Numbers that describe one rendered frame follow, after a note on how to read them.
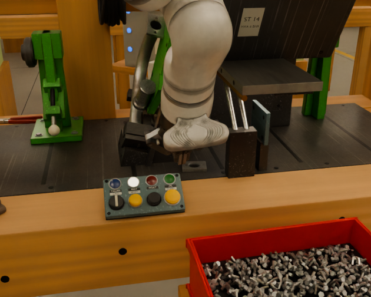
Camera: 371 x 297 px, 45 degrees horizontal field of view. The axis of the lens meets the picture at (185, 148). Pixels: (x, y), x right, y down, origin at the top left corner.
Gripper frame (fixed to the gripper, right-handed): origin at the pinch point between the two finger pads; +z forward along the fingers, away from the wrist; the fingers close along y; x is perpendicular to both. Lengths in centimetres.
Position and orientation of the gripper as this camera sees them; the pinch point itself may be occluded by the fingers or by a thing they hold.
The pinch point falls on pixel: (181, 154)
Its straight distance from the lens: 77.5
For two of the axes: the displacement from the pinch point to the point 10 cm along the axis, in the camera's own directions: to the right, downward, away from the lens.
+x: 2.1, 8.4, -4.9
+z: -0.6, 5.1, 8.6
